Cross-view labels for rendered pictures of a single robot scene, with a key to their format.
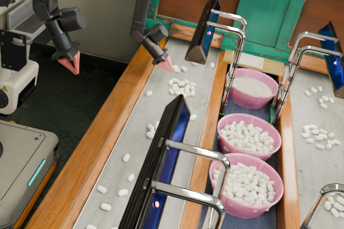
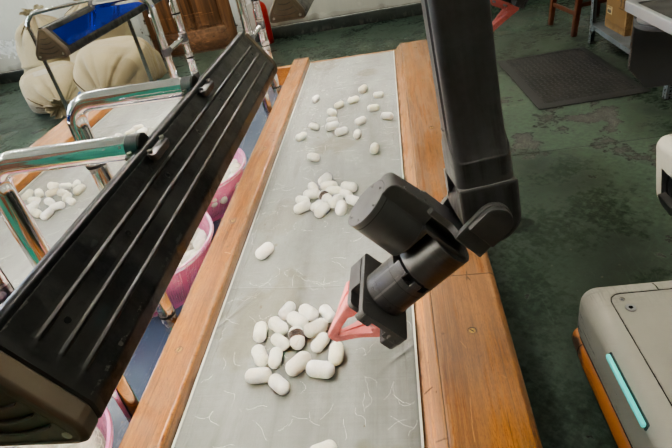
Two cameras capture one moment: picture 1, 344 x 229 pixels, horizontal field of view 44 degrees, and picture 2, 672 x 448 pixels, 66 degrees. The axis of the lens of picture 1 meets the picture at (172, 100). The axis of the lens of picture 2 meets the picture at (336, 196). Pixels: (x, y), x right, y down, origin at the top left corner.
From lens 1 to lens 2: 2.24 m
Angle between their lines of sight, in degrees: 116
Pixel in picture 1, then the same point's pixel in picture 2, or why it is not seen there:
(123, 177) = (368, 135)
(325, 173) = not seen: hidden behind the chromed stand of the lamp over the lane
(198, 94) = (241, 350)
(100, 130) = (435, 154)
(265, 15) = not seen: outside the picture
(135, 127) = not seen: hidden behind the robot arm
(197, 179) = (264, 150)
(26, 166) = (650, 374)
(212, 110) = (212, 274)
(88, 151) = (430, 128)
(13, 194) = (605, 316)
